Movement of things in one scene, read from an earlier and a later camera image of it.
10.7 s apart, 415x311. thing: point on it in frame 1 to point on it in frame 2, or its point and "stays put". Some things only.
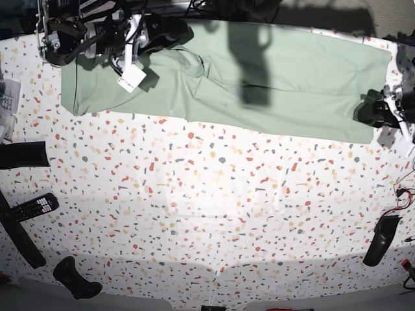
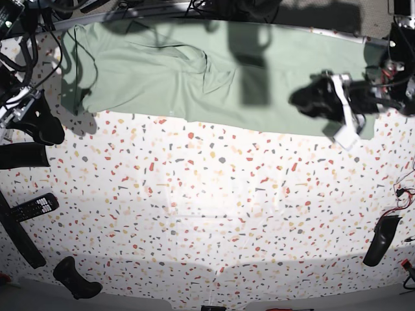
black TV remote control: (38, 205) stays put
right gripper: (373, 110) to (321, 98)
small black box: (203, 308) stays put
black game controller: (81, 287) stays put
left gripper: (118, 37) to (31, 113)
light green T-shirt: (231, 74) stays put
